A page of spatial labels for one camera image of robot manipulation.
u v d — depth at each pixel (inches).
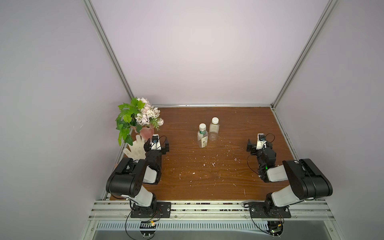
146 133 33.3
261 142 30.6
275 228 27.5
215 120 34.0
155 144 29.7
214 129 38.4
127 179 17.9
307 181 17.4
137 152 37.3
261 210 28.5
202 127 32.7
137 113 29.8
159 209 28.6
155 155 27.4
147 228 28.4
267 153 27.5
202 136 33.7
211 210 29.7
